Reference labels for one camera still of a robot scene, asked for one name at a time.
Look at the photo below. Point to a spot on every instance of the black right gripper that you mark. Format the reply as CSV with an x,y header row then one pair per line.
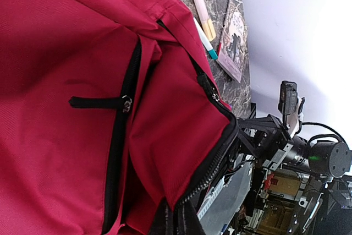
x,y
266,139

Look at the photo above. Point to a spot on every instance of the pink illustrated small book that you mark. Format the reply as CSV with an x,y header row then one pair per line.
x,y
232,41

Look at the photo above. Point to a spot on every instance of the red student backpack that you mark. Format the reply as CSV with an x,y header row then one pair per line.
x,y
111,121

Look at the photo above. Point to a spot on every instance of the teal capped white marker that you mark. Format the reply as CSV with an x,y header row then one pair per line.
x,y
206,43

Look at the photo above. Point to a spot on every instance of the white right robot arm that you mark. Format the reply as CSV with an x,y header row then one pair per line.
x,y
322,155

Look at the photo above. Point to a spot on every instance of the pink yellow pastel highlighter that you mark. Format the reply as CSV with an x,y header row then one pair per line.
x,y
205,19

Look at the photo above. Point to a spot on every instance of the white slotted cable duct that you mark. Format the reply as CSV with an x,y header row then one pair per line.
x,y
216,205

